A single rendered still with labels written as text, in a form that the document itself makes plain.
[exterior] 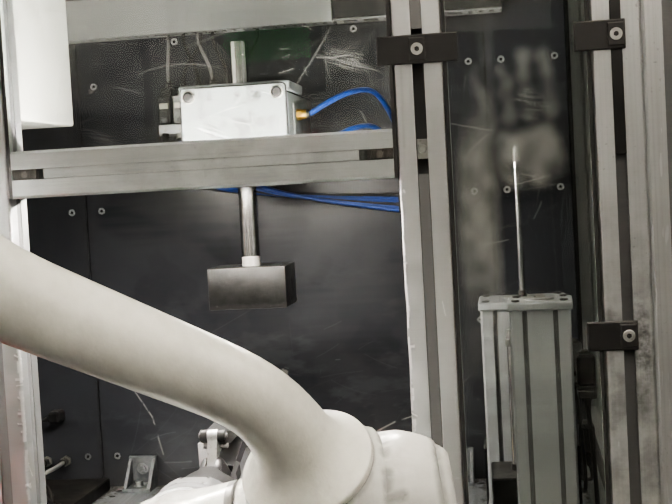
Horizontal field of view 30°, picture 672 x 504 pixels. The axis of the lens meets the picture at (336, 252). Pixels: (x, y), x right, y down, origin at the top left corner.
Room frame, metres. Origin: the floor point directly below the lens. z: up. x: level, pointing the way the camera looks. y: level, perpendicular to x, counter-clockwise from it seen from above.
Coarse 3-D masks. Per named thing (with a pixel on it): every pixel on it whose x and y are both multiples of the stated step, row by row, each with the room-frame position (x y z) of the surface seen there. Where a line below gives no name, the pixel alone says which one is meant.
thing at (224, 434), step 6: (210, 426) 1.20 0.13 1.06; (216, 426) 1.20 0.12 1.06; (222, 426) 1.19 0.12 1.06; (204, 432) 1.16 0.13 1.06; (222, 432) 1.15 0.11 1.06; (228, 432) 1.17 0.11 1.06; (204, 438) 1.15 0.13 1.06; (222, 438) 1.15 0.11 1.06; (228, 438) 1.17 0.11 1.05; (234, 438) 1.19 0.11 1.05
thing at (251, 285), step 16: (240, 192) 1.36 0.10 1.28; (256, 192) 1.37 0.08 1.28; (240, 208) 1.36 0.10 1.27; (256, 208) 1.37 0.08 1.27; (240, 224) 1.37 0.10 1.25; (256, 224) 1.37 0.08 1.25; (256, 240) 1.36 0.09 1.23; (256, 256) 1.36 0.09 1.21; (208, 272) 1.35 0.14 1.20; (224, 272) 1.34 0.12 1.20; (240, 272) 1.34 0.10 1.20; (256, 272) 1.34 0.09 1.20; (272, 272) 1.34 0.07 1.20; (288, 272) 1.35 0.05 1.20; (208, 288) 1.35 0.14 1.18; (224, 288) 1.34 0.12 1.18; (240, 288) 1.34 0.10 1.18; (256, 288) 1.34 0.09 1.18; (272, 288) 1.34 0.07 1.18; (288, 288) 1.35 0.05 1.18; (224, 304) 1.34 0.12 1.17; (240, 304) 1.34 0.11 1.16; (256, 304) 1.34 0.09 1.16; (272, 304) 1.34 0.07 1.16; (288, 304) 1.34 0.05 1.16
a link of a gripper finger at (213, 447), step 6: (210, 432) 1.15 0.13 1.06; (216, 432) 1.15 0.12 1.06; (210, 438) 1.15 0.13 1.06; (216, 438) 1.15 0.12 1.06; (204, 444) 1.17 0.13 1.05; (210, 444) 1.15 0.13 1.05; (216, 444) 1.15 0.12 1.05; (222, 444) 1.16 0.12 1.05; (228, 444) 1.16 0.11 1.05; (210, 450) 1.15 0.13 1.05; (216, 450) 1.15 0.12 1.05; (210, 456) 1.15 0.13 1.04; (216, 456) 1.15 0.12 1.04; (210, 462) 1.15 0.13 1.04
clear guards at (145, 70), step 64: (0, 0) 1.19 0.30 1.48; (64, 0) 1.18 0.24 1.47; (128, 0) 1.17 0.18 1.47; (192, 0) 1.16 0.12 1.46; (256, 0) 1.15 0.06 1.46; (320, 0) 1.15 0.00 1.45; (384, 0) 1.14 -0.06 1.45; (448, 0) 1.13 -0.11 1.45; (512, 0) 1.12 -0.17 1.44; (576, 0) 1.11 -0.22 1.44; (0, 64) 1.19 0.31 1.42; (64, 64) 1.18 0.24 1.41; (128, 64) 1.17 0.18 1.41; (192, 64) 1.16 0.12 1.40; (256, 64) 1.15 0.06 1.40; (320, 64) 1.15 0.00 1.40; (448, 64) 1.13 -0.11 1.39; (512, 64) 1.12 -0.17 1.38; (576, 64) 1.11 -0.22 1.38; (64, 128) 1.18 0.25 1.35; (128, 128) 1.17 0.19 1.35; (192, 128) 1.16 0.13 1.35; (256, 128) 1.15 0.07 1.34; (320, 128) 1.15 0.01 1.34; (384, 128) 1.14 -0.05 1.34; (448, 128) 1.13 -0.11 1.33; (512, 128) 1.12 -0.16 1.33; (576, 128) 1.11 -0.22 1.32; (64, 192) 1.18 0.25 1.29; (128, 192) 1.17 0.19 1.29; (512, 192) 1.12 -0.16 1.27; (576, 192) 1.11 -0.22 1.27; (512, 256) 1.12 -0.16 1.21; (576, 256) 1.11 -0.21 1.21; (512, 320) 1.12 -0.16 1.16; (576, 320) 1.12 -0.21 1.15; (512, 384) 1.12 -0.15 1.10; (576, 384) 1.12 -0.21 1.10; (512, 448) 1.12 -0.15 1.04; (576, 448) 1.12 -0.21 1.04
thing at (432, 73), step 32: (416, 32) 1.15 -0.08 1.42; (416, 64) 1.15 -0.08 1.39; (0, 96) 1.19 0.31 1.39; (416, 96) 1.15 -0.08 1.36; (0, 128) 1.19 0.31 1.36; (416, 128) 1.15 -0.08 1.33; (0, 160) 1.19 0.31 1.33; (416, 160) 1.13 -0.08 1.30; (0, 192) 1.19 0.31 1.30; (416, 192) 1.13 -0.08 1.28; (448, 192) 1.13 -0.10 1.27; (0, 224) 1.19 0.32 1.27; (416, 224) 1.13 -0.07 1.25; (448, 224) 1.13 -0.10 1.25; (416, 256) 1.13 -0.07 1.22; (448, 256) 1.13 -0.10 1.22; (416, 288) 1.13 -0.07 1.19; (448, 288) 1.13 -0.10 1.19; (416, 320) 1.14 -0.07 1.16; (448, 320) 1.13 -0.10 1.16; (416, 352) 1.14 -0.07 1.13; (448, 352) 1.13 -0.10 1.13; (32, 384) 1.22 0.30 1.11; (416, 384) 1.14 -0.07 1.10; (448, 384) 1.13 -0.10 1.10; (416, 416) 1.14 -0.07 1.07; (448, 416) 1.13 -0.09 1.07; (32, 448) 1.20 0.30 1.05; (448, 448) 1.13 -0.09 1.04; (0, 480) 1.19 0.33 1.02; (32, 480) 1.20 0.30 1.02
